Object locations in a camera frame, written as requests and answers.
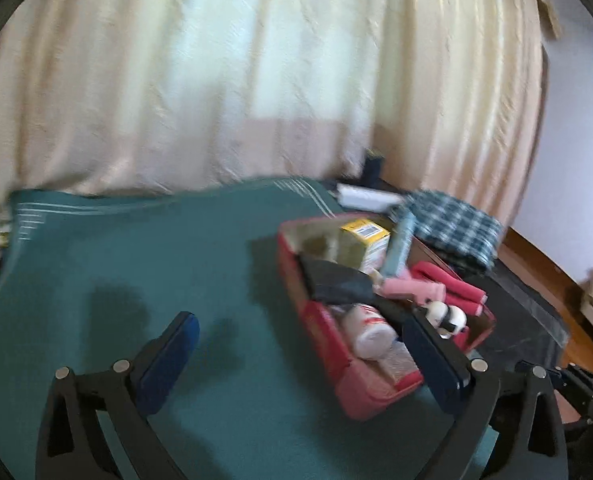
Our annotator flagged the black white panda figurine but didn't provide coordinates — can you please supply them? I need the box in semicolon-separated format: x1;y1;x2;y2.
425;301;467;339

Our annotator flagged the pink foam bendy roller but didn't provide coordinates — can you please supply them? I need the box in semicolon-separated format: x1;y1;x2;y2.
411;261;487;316

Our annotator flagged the small pink hair roller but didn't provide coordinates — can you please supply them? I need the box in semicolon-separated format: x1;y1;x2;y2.
379;278;446;304

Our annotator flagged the silver blue tube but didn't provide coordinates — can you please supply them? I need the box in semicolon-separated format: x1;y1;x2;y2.
381;209;417;278

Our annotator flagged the yellow small box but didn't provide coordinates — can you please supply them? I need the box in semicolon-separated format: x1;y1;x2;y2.
337;218;390;274

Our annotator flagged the black dome cap object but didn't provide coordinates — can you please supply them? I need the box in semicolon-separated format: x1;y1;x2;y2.
299;252;413;323

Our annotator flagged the green table mat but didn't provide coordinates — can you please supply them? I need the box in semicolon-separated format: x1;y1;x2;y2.
0;179;451;479

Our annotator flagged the blue plaid folded cloth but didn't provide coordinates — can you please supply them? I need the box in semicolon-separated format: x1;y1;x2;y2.
389;190;504;273

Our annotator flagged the white power strip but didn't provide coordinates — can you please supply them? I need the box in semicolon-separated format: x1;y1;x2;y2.
337;183;404;214

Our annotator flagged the dark blue thread spool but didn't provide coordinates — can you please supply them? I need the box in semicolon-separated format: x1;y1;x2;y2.
361;150;385;188

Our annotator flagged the beige patterned curtain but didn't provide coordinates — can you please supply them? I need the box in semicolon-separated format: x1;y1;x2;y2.
0;0;560;223

